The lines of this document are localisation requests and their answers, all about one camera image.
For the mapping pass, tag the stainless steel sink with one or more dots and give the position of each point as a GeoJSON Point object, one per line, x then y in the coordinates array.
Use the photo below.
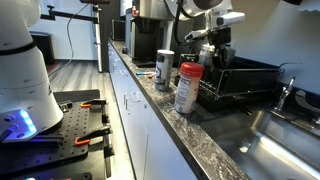
{"type": "Point", "coordinates": [266, 150]}

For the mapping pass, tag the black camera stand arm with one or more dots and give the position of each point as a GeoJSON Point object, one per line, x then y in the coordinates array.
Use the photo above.
{"type": "Point", "coordinates": [70, 15]}

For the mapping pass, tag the black floor bin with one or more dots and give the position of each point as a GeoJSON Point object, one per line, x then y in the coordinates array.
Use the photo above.
{"type": "Point", "coordinates": [43, 46]}

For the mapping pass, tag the chrome gooseneck faucet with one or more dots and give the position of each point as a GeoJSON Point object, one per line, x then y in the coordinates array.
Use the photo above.
{"type": "Point", "coordinates": [306, 100]}

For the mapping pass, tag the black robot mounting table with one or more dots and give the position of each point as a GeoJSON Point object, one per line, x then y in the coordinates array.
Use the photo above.
{"type": "Point", "coordinates": [73, 130]}

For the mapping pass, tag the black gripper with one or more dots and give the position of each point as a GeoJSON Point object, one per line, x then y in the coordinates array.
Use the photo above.
{"type": "Point", "coordinates": [221, 36]}

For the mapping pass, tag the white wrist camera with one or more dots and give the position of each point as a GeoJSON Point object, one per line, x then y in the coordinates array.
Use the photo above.
{"type": "Point", "coordinates": [226, 19]}

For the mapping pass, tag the white can brown print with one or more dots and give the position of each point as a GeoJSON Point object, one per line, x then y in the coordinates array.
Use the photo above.
{"type": "Point", "coordinates": [164, 70]}

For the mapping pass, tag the orange capped marker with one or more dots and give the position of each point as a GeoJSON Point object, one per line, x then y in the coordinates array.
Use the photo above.
{"type": "Point", "coordinates": [150, 76]}

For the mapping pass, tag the black steel coffee machine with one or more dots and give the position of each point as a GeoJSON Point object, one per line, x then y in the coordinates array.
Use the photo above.
{"type": "Point", "coordinates": [146, 36]}

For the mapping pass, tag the blue capped marker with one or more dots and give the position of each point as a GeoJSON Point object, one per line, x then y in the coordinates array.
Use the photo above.
{"type": "Point", "coordinates": [143, 73]}

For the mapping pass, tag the silver stand pole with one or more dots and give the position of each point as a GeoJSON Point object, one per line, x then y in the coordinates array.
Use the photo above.
{"type": "Point", "coordinates": [98, 40]}

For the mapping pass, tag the white paper towel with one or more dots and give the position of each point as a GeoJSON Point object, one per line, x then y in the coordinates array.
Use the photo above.
{"type": "Point", "coordinates": [310, 5]}

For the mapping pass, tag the white bottle orange lid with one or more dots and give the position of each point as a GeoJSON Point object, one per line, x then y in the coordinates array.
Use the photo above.
{"type": "Point", "coordinates": [186, 90]}

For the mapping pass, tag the black box appliance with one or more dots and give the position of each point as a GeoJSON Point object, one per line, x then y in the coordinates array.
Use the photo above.
{"type": "Point", "coordinates": [118, 30]}

